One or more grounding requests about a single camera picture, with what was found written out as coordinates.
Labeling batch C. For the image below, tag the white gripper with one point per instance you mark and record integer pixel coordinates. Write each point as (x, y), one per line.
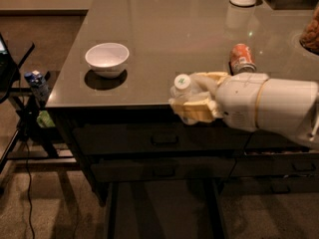
(239, 99)

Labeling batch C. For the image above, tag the clear plastic water bottle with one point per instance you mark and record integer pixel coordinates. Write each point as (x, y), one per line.
(192, 88)

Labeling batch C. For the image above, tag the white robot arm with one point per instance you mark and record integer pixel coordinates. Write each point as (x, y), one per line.
(288, 108)

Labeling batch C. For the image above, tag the dark top left drawer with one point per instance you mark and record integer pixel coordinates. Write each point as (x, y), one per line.
(138, 135)

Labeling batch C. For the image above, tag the dark drawer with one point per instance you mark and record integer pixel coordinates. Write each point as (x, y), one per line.
(162, 168)
(271, 185)
(138, 135)
(265, 139)
(270, 163)

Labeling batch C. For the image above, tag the dark top right drawer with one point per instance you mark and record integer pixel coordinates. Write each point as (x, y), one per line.
(265, 139)

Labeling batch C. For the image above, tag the dark bottom right drawer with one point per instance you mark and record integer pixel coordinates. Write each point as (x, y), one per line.
(271, 185)

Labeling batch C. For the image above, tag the dark middle left drawer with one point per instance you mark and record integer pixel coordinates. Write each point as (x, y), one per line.
(162, 168)

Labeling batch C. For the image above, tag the dark middle right drawer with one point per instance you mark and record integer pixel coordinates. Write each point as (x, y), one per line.
(270, 163)

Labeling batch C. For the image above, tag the open bottom left drawer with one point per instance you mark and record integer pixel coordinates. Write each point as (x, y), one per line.
(166, 209)

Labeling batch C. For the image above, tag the blue bottle on shelf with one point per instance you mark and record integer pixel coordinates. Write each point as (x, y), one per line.
(38, 85)

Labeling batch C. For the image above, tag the orange soda can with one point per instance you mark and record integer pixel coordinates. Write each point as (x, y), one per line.
(241, 60)

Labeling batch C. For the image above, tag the white ceramic bowl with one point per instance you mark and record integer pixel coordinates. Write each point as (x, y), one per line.
(108, 60)

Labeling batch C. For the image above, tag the glass jar of snacks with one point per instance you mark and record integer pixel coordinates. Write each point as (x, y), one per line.
(310, 37)

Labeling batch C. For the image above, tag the green packet on shelf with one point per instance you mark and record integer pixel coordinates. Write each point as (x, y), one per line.
(44, 120)

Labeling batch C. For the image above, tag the black side table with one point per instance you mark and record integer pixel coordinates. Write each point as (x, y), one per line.
(13, 56)

